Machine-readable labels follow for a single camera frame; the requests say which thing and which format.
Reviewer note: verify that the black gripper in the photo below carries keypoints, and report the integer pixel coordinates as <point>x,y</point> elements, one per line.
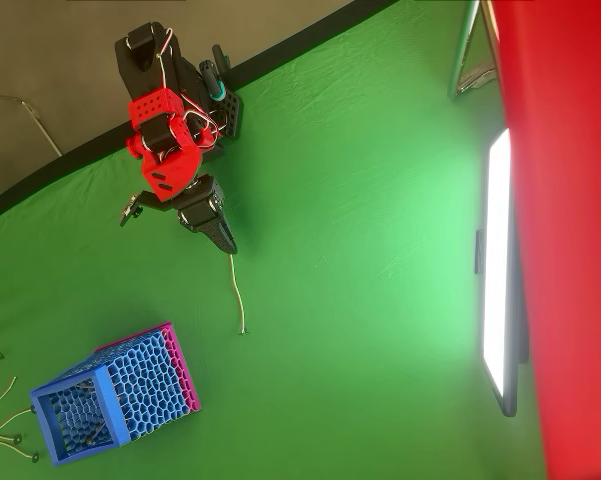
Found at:
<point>203,210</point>

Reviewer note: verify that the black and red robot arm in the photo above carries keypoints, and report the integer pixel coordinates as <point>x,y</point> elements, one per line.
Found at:
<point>145,65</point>

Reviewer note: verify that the blue lattice basket magenta base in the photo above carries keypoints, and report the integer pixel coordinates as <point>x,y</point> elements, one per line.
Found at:
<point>145,380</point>

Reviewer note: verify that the green cloth with black rim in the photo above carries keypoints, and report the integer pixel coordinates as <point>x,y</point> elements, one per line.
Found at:
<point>355,250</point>

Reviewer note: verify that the black teal table clamp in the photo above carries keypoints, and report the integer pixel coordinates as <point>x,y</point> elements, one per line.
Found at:
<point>212,75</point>

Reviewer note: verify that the thin grey metal rod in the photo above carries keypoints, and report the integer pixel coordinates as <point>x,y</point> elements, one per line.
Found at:
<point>40,125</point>

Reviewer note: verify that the black LED light panel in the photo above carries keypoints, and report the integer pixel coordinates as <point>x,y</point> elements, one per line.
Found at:
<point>495,250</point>

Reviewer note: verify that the red vertical panel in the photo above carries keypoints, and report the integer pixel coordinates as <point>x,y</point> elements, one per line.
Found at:
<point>570,200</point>

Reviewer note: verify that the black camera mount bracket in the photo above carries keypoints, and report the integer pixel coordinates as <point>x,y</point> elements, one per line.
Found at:
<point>130,210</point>

